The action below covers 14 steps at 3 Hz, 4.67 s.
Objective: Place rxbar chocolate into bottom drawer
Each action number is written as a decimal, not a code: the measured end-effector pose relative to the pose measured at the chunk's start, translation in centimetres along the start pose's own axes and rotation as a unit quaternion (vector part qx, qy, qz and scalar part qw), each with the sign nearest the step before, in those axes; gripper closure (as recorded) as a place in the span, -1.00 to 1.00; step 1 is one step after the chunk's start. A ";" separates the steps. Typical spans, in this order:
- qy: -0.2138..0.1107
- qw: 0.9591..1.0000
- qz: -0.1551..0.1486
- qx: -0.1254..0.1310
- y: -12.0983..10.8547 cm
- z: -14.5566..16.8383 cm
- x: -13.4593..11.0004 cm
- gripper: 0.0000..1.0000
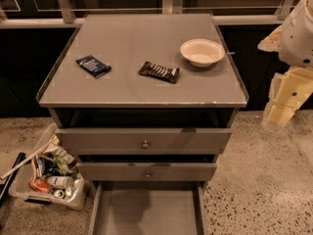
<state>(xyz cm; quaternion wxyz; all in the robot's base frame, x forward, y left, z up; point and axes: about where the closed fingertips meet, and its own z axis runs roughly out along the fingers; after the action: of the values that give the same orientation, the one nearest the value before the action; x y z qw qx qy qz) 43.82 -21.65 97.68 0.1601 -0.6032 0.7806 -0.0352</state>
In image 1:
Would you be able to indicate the grey middle drawer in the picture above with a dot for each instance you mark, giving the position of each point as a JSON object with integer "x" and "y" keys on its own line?
{"x": 146, "y": 171}

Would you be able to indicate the clear plastic bin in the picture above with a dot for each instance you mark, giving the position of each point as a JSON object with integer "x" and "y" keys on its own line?
{"x": 40, "y": 166}

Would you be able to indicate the black flat object on floor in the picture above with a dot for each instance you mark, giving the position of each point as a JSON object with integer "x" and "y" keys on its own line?
{"x": 4, "y": 187}

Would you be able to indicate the dark chocolate rxbar wrapper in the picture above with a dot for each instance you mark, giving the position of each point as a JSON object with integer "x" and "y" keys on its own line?
{"x": 159, "y": 72}

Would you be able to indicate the blue snack bar wrapper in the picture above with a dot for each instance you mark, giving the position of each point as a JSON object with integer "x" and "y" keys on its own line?
{"x": 93, "y": 66}

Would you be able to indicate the grey drawer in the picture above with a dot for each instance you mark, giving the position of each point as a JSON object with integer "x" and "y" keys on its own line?
{"x": 146, "y": 171}
{"x": 143, "y": 141}
{"x": 148, "y": 208}

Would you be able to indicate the white paper bowl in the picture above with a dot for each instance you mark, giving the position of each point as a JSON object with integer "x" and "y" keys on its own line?
{"x": 202, "y": 53}

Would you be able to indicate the grey top drawer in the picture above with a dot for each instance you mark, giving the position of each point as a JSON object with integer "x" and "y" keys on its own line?
{"x": 143, "y": 141}

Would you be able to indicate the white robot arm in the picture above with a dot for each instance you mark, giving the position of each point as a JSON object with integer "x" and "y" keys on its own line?
{"x": 293, "y": 41}

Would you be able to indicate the orange snack packet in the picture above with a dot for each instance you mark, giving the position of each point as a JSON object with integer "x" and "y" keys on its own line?
{"x": 39, "y": 185}

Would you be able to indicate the grey bottom drawer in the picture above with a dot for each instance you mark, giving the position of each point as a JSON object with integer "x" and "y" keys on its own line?
{"x": 148, "y": 208}

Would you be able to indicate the metal railing frame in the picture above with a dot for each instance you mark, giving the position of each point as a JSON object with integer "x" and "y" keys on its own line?
{"x": 71, "y": 13}

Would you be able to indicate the grey drawer cabinet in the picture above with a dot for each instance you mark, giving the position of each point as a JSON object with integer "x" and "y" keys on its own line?
{"x": 122, "y": 98}

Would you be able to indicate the green white snack bag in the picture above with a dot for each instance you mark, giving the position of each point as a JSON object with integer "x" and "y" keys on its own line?
{"x": 64, "y": 162}

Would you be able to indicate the white bottle in bin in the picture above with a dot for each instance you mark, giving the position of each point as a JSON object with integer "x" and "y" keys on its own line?
{"x": 60, "y": 182}

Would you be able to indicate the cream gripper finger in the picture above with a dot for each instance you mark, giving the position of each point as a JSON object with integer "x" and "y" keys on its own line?
{"x": 271, "y": 42}
{"x": 288, "y": 92}

